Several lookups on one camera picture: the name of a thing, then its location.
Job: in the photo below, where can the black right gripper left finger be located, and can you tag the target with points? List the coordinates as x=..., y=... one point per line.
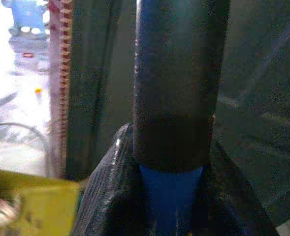
x=110, y=191

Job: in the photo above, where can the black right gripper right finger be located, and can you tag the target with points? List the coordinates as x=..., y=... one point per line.
x=223, y=201

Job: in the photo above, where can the yellow plastic dustpan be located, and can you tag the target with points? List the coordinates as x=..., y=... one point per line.
x=48, y=204

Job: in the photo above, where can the dark green fabric curtain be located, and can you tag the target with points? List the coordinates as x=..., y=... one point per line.
x=98, y=73

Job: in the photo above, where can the pink strip with red zigzag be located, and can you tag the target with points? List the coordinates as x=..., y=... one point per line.
x=61, y=81

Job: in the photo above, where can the small orange scrap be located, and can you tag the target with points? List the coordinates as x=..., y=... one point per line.
x=38, y=90

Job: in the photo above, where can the small red scrap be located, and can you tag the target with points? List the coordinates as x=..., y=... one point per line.
x=27, y=54

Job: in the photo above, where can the blue plastic container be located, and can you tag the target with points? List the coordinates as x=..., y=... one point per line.
x=27, y=13

